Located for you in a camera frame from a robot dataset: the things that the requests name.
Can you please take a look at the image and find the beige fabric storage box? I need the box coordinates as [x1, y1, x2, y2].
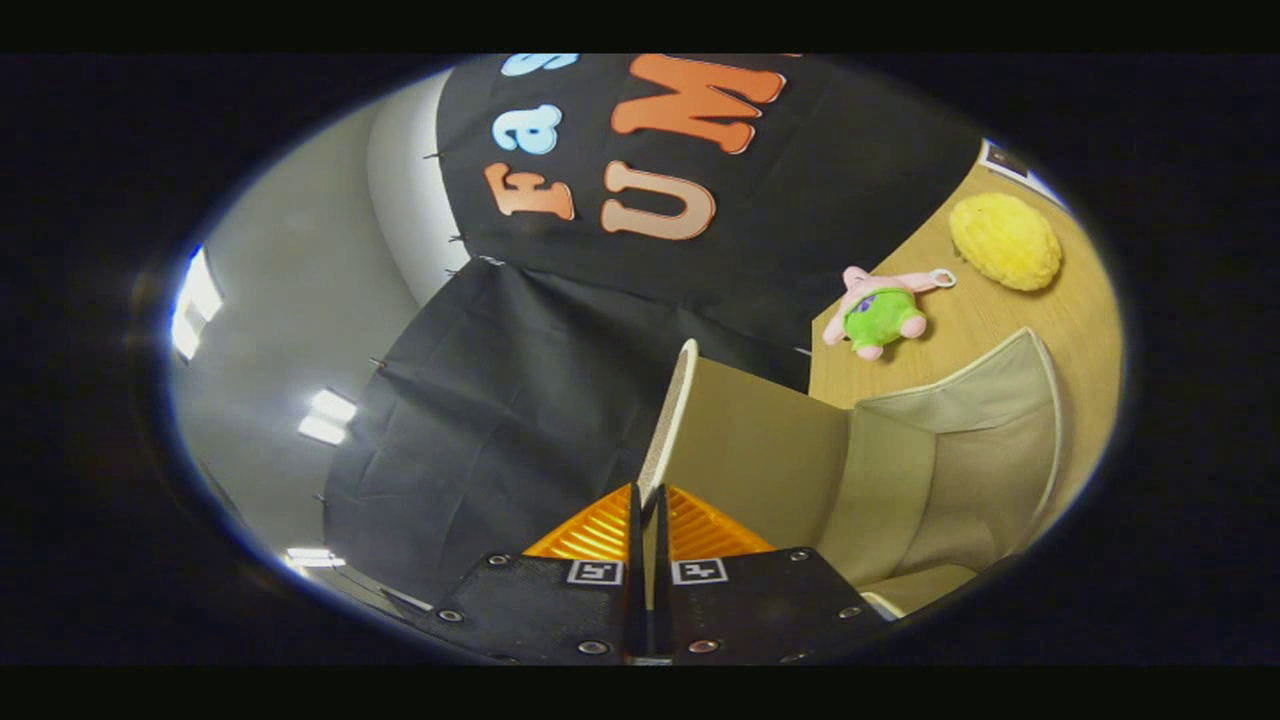
[638, 338, 1066, 618]

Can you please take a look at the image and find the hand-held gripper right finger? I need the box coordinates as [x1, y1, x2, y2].
[655, 483, 891, 666]

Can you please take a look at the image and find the black backdrop cloth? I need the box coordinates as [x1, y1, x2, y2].
[322, 54, 986, 606]

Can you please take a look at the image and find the pink and green plush toy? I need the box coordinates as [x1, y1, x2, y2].
[822, 265, 958, 361]

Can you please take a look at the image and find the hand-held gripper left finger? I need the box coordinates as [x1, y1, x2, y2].
[415, 483, 646, 666]

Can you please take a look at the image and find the yellow plush cushion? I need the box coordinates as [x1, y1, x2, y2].
[948, 192, 1063, 293]

